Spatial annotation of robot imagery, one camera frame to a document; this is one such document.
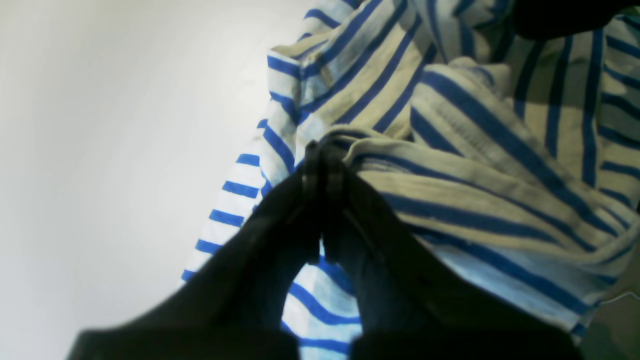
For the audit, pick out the blue white striped T-shirt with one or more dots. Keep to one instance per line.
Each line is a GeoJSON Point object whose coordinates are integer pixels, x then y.
{"type": "Point", "coordinates": [516, 162]}

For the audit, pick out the black left-side left gripper right finger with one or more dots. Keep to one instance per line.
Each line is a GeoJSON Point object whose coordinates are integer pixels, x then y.
{"type": "Point", "coordinates": [412, 306]}

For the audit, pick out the left-side left gripper black left finger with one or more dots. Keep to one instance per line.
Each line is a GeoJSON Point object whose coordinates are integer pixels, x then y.
{"type": "Point", "coordinates": [231, 308]}

